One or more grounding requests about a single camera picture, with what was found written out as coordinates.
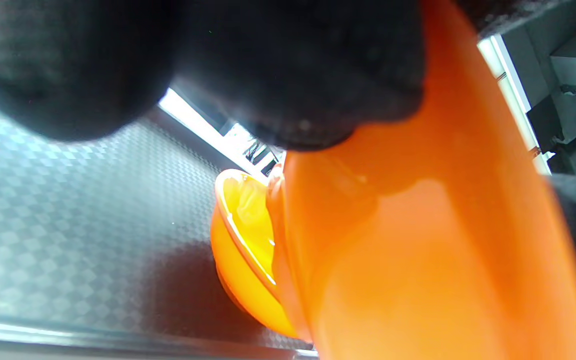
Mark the white vertical frame bar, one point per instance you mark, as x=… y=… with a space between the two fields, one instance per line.
x=513 y=95

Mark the large orange plastic bowl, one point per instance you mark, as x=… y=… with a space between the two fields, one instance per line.
x=418 y=250

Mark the person's left hand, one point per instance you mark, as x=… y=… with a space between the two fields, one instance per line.
x=288 y=65

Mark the grey shelving unit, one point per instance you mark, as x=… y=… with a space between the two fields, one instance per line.
x=573 y=65

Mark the yellow-orange plastic bowl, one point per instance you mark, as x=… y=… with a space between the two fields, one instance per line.
x=240 y=260

